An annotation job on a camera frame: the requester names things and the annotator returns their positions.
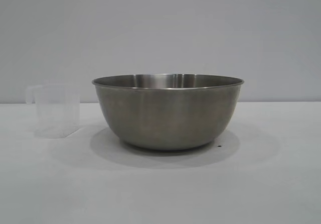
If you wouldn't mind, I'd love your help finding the stainless steel mixing bowl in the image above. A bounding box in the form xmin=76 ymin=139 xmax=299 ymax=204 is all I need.
xmin=91 ymin=73 xmax=245 ymax=151

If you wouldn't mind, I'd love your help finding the clear plastic measuring cup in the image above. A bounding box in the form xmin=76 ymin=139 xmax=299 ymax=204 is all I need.
xmin=26 ymin=79 xmax=81 ymax=138

